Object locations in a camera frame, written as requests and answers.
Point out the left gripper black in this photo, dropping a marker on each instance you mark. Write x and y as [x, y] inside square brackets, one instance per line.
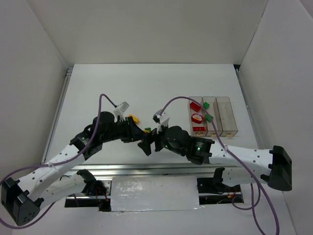
[130, 129]

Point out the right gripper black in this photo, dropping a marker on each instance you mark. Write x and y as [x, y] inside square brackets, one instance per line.
[156, 141]

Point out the red lego brick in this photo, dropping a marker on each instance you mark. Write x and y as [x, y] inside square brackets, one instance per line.
[199, 129]

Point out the red flower lego piece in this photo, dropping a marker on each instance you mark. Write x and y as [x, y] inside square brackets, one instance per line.
[197, 118]

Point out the small red lego piece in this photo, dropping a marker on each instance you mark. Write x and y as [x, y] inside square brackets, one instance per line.
[195, 107]

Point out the green 2x2 lego brick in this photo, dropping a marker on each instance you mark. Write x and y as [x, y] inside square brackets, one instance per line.
[208, 118]

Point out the small green lego brick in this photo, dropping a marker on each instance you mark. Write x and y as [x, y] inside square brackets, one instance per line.
[206, 105]

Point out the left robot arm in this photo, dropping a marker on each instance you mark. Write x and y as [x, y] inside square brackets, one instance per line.
[47, 183]

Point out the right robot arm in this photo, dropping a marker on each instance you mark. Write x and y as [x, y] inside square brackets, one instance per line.
[267, 166]

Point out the yellow sloped lego brick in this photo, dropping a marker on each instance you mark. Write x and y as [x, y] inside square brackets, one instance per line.
[135, 119]

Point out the white foil cover plate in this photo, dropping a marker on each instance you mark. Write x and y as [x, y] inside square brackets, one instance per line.
[159, 193]

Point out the middle clear container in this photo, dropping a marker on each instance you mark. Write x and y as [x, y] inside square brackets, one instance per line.
[211, 106]

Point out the right clear container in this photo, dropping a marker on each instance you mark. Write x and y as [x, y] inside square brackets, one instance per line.
[228, 122]

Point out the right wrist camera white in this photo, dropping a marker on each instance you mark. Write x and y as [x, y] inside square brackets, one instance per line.
[162, 119]

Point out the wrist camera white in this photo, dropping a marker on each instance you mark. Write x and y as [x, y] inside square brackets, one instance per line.
[120, 110]
[162, 119]

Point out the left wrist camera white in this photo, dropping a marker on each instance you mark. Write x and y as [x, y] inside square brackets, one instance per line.
[120, 110]

